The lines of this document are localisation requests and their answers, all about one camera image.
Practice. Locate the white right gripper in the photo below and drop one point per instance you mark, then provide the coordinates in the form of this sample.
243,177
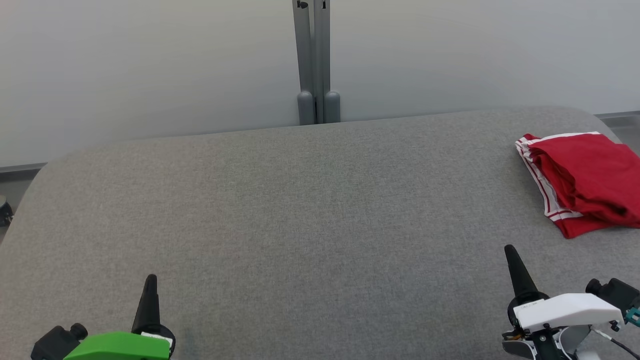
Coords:
565,310

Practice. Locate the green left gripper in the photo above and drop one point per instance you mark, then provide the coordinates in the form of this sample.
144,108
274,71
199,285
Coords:
115,347

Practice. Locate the red jersey with striped trim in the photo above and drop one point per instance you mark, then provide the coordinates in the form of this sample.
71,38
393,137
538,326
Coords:
590,170

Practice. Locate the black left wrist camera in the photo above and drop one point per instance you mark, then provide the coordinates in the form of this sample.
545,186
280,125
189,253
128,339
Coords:
52,345

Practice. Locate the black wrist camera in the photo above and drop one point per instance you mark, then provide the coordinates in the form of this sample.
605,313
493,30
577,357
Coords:
617,295
52,345

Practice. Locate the grey metal partition post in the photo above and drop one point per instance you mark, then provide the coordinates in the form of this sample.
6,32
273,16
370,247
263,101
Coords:
303,50
326,50

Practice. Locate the dark caster wheel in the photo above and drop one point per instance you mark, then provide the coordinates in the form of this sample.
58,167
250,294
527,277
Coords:
5,212

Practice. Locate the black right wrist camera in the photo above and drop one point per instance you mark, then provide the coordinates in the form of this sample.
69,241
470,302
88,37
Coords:
617,295

